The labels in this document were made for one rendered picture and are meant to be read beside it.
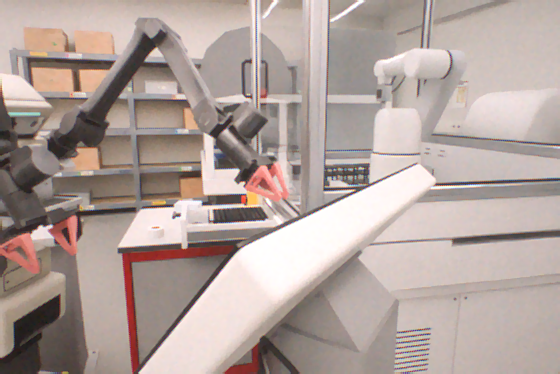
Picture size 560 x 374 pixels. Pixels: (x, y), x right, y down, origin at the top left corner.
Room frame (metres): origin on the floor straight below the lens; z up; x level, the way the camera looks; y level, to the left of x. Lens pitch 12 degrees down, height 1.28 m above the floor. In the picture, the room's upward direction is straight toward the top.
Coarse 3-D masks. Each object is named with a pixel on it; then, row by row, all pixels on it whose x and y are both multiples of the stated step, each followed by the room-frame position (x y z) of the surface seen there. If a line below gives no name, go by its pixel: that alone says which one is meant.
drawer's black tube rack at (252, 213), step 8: (216, 208) 1.49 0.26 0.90; (224, 208) 1.49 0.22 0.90; (232, 208) 1.49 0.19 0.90; (240, 208) 1.49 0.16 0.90; (248, 208) 1.49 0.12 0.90; (256, 208) 1.49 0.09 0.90; (216, 216) 1.37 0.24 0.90; (224, 216) 1.37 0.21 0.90; (232, 216) 1.37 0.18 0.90; (240, 216) 1.37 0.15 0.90; (248, 216) 1.37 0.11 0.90; (256, 216) 1.37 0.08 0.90; (264, 216) 1.37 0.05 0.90
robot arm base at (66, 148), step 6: (54, 132) 1.17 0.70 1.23; (54, 138) 1.16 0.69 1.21; (60, 138) 1.15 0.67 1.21; (66, 138) 1.15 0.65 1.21; (60, 144) 1.16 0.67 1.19; (66, 144) 1.16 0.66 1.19; (72, 144) 1.17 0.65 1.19; (60, 150) 1.16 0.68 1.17; (66, 150) 1.17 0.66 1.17; (72, 150) 1.19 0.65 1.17; (60, 156) 1.17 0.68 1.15; (66, 156) 1.19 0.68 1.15; (72, 156) 1.22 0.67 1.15
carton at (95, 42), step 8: (80, 32) 4.67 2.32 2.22; (88, 32) 4.69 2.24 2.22; (96, 32) 4.72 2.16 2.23; (104, 32) 4.75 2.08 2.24; (80, 40) 4.66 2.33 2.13; (88, 40) 4.69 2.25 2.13; (96, 40) 4.71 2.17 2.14; (104, 40) 4.74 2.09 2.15; (112, 40) 4.86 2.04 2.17; (80, 48) 4.66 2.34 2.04; (88, 48) 4.68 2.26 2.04; (96, 48) 4.71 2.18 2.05; (104, 48) 4.74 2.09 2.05; (112, 48) 4.79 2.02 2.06
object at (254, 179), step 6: (264, 168) 0.77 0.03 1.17; (252, 174) 0.77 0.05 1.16; (258, 174) 0.77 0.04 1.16; (264, 174) 0.76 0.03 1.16; (270, 174) 0.77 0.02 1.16; (246, 180) 0.78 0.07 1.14; (252, 180) 0.78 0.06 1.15; (258, 180) 0.78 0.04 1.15; (270, 180) 0.76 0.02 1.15; (246, 186) 0.78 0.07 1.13; (252, 186) 0.78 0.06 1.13; (270, 186) 0.77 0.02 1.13; (258, 192) 0.78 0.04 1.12; (264, 192) 0.77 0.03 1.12; (276, 192) 0.76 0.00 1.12; (270, 198) 0.77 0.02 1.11; (276, 198) 0.76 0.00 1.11
